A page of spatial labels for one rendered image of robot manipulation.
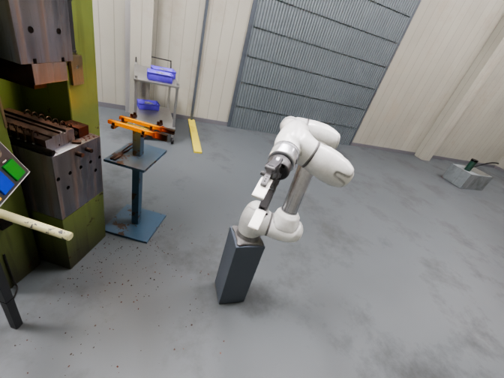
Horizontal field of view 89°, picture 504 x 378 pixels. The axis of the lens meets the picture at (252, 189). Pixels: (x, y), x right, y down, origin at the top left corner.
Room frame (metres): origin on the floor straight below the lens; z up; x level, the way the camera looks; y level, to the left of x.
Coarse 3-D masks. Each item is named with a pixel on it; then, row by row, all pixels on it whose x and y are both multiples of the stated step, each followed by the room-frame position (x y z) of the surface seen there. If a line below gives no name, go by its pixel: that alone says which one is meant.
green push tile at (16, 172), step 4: (8, 160) 0.83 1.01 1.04; (12, 160) 0.84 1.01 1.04; (4, 164) 0.80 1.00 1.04; (8, 164) 0.81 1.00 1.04; (12, 164) 0.83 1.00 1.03; (16, 164) 0.85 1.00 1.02; (4, 168) 0.79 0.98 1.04; (8, 168) 0.80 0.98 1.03; (12, 168) 0.82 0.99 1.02; (16, 168) 0.84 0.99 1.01; (20, 168) 0.85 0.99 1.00; (8, 172) 0.79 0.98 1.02; (12, 172) 0.80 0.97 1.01; (16, 172) 0.82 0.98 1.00; (20, 172) 0.84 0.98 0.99; (24, 172) 0.86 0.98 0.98; (12, 176) 0.79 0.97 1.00; (16, 176) 0.81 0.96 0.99; (20, 176) 0.82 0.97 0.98; (16, 180) 0.80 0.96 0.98
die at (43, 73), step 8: (0, 64) 1.15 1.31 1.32; (8, 64) 1.15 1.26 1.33; (16, 64) 1.15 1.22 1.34; (24, 64) 1.15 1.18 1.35; (32, 64) 1.15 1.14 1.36; (40, 64) 1.19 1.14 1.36; (48, 64) 1.23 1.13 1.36; (56, 64) 1.28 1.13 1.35; (64, 64) 1.33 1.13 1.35; (0, 72) 1.15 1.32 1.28; (8, 72) 1.15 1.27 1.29; (16, 72) 1.15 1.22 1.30; (24, 72) 1.15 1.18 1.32; (32, 72) 1.14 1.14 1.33; (40, 72) 1.18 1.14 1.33; (48, 72) 1.23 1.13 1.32; (56, 72) 1.27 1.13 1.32; (64, 72) 1.33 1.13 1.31; (24, 80) 1.15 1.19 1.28; (32, 80) 1.14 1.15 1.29; (40, 80) 1.18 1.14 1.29; (48, 80) 1.22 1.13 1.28; (56, 80) 1.27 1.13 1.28; (64, 80) 1.32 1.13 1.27
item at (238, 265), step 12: (228, 240) 1.33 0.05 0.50; (228, 252) 1.28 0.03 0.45; (240, 252) 1.20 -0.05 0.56; (252, 252) 1.24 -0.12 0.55; (228, 264) 1.23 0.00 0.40; (240, 264) 1.22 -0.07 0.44; (252, 264) 1.25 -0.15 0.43; (216, 276) 1.37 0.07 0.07; (228, 276) 1.19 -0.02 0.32; (240, 276) 1.23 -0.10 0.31; (252, 276) 1.27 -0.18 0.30; (216, 288) 1.30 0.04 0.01; (228, 288) 1.20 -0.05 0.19; (240, 288) 1.24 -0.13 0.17; (228, 300) 1.22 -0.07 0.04; (240, 300) 1.26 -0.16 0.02
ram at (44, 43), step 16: (0, 0) 1.10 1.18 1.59; (16, 0) 1.13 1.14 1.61; (32, 0) 1.20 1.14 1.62; (48, 0) 1.28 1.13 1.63; (64, 0) 1.38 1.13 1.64; (0, 16) 1.10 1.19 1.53; (16, 16) 1.12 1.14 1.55; (32, 16) 1.19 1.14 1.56; (48, 16) 1.27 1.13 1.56; (64, 16) 1.37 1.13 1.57; (0, 32) 1.10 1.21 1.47; (16, 32) 1.10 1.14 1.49; (32, 32) 1.18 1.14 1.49; (48, 32) 1.26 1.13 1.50; (64, 32) 1.36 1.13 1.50; (0, 48) 1.10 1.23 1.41; (16, 48) 1.09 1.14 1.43; (32, 48) 1.16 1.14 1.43; (48, 48) 1.25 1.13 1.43; (64, 48) 1.34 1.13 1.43
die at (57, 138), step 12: (12, 120) 1.23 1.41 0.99; (24, 120) 1.25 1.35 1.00; (36, 120) 1.29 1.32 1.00; (12, 132) 1.15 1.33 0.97; (48, 132) 1.22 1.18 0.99; (60, 132) 1.25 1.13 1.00; (72, 132) 1.33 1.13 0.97; (36, 144) 1.15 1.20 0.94; (48, 144) 1.16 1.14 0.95; (60, 144) 1.24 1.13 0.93
